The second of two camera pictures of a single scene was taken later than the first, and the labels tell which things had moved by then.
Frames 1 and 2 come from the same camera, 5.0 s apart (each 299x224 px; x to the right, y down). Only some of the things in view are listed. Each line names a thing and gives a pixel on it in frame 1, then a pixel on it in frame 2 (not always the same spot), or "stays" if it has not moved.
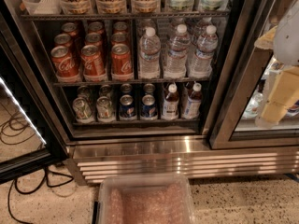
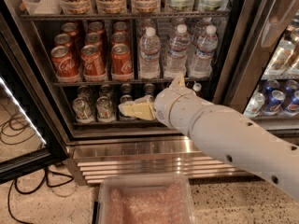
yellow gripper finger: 284,92 to 140,108
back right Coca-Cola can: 120,27 stays
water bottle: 149,60 stays
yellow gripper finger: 266,40 to 178,82
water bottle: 206,47 stays
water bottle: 200,29 stays
